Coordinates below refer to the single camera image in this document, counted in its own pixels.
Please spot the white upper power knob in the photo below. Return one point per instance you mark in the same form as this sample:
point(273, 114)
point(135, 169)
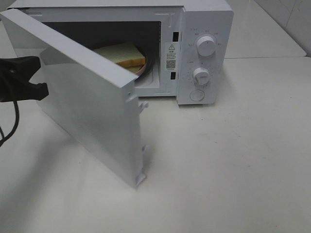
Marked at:
point(206, 45)

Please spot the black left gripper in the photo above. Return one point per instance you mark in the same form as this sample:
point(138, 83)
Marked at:
point(14, 86)

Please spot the round white door button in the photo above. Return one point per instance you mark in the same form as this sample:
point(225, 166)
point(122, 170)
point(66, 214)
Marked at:
point(197, 95)

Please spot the glass microwave turntable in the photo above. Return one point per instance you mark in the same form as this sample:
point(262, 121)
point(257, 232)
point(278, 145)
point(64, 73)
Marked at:
point(146, 68)

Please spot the toast sandwich with lettuce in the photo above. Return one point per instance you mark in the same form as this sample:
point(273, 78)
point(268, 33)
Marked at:
point(124, 54)

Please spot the white microwave oven body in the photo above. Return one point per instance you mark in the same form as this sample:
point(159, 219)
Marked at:
point(167, 29)

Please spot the white lower timer knob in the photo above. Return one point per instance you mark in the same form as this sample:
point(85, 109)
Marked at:
point(201, 76)

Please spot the white microwave door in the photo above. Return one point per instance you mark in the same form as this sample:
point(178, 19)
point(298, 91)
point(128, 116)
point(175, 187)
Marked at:
point(90, 97)

